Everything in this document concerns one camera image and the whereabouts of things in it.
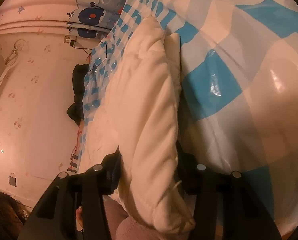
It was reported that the blue white checkered plastic sheet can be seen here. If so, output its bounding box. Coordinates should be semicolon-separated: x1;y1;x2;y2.
82;0;298;235

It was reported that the black clothing pile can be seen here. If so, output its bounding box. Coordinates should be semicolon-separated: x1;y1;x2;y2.
67;64;89;126

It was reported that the whale pattern curtain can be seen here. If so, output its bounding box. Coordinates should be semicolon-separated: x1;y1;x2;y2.
67;0;126;38

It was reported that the black red cable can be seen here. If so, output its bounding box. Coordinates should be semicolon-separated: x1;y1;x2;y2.
70;38;108;73

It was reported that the wall power socket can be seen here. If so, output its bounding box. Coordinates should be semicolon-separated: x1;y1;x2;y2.
64;36;77;47

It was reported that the white padded quilt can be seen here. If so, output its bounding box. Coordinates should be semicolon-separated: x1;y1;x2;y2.
80;16;195;235

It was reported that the person's left hand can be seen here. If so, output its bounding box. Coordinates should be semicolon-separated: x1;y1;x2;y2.
76;206;83;229

